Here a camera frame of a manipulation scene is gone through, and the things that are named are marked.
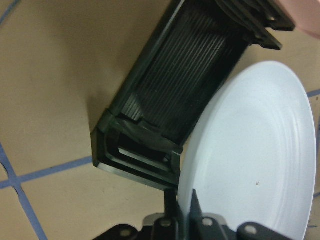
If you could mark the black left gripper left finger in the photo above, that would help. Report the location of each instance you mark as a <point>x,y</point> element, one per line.
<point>173,216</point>

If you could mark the black dish rack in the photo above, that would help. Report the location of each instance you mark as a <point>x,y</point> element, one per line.
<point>187,59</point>

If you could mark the pink object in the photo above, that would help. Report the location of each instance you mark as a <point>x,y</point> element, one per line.
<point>305,14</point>

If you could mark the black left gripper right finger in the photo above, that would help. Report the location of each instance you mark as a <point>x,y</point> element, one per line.
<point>195,217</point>

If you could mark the light blue round plate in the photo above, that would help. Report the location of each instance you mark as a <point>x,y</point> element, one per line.
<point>252,155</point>

